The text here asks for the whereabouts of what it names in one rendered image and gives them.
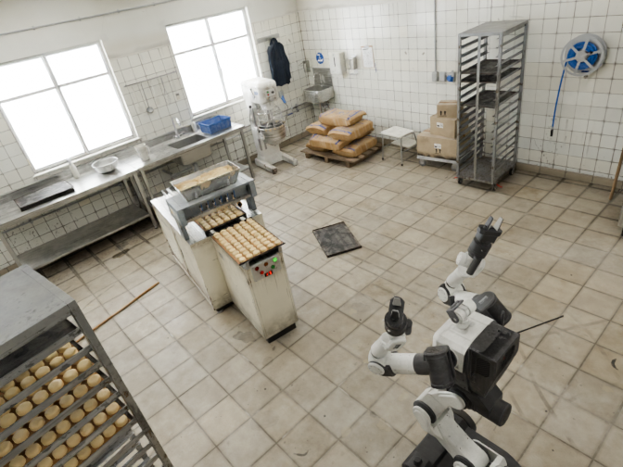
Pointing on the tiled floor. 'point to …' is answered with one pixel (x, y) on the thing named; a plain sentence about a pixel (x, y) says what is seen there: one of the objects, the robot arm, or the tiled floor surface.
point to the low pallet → (341, 156)
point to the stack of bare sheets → (336, 239)
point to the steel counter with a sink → (190, 152)
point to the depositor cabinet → (199, 254)
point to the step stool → (400, 139)
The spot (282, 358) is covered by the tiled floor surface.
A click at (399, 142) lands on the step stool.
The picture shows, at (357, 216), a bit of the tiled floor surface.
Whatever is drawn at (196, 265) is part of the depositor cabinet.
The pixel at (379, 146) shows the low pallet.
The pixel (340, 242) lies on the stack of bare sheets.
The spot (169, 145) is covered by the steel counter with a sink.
